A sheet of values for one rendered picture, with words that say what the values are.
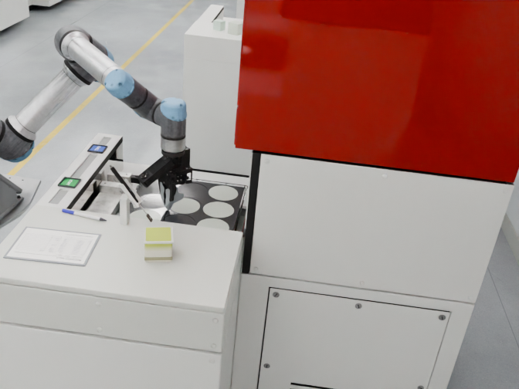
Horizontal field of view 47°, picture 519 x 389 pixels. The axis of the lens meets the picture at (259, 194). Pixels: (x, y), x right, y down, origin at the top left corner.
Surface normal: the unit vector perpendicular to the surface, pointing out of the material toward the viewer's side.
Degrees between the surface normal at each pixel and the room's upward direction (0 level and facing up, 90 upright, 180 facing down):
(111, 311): 90
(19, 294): 90
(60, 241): 0
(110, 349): 90
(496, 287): 0
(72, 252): 0
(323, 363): 90
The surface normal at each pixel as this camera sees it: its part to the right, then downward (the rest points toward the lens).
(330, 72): -0.11, 0.47
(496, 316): 0.09, -0.87
